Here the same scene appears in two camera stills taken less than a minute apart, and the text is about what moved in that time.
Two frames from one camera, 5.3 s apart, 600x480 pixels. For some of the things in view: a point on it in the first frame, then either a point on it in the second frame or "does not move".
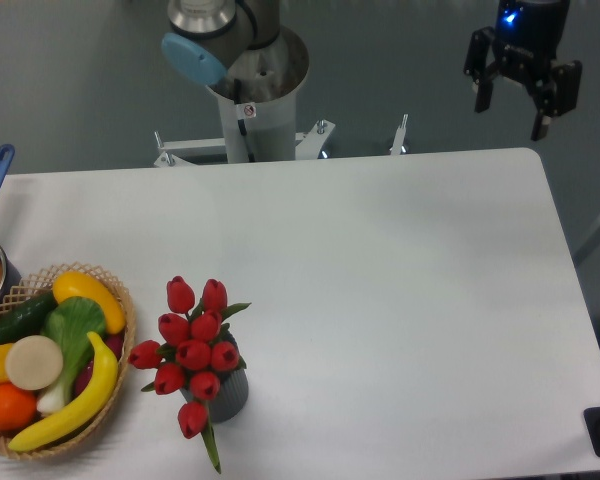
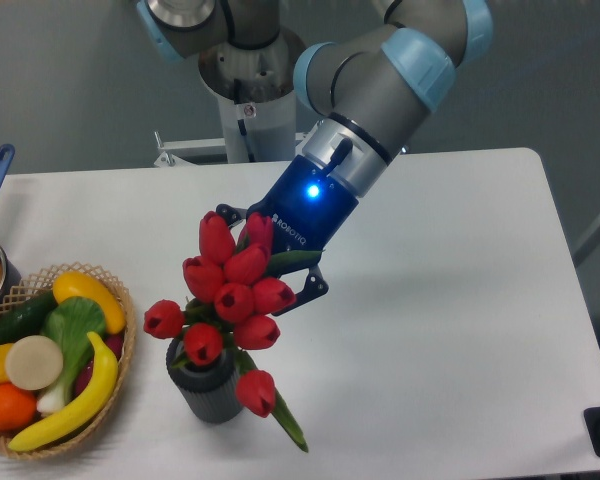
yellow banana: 87,410 does not move
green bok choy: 76,323 does not move
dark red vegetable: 114,342 does not move
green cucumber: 21,318 does not move
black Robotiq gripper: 523,46 → 307,211
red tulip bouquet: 196,346 → 232,294
